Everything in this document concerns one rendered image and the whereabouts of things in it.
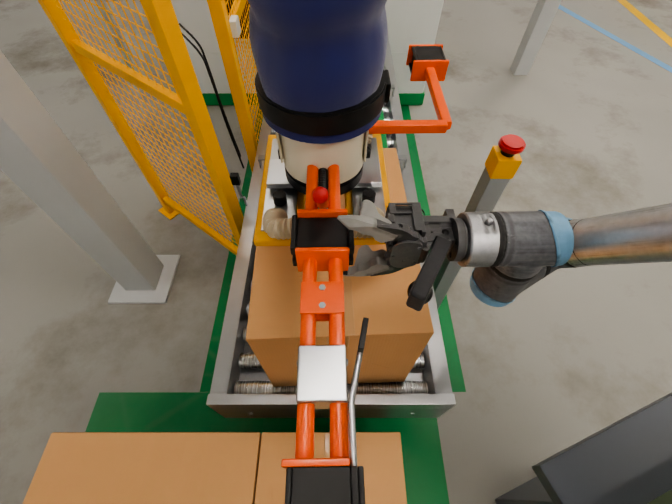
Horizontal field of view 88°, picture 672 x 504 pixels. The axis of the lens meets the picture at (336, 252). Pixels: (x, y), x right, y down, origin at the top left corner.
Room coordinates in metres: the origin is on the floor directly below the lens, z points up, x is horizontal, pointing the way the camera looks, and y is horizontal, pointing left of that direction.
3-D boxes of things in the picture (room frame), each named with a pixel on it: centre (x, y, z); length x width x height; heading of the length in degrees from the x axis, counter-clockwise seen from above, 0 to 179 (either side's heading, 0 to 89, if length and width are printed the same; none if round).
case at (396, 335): (0.57, 0.00, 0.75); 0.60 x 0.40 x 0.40; 2
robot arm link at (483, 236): (0.34, -0.22, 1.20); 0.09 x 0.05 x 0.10; 1
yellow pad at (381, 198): (0.59, -0.07, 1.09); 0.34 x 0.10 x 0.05; 1
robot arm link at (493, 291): (0.35, -0.32, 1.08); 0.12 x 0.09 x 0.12; 121
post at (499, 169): (0.79, -0.49, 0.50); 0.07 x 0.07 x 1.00; 0
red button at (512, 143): (0.79, -0.49, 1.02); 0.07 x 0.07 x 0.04
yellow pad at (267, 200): (0.59, 0.12, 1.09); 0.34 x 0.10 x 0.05; 1
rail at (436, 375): (1.39, -0.31, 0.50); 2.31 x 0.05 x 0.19; 0
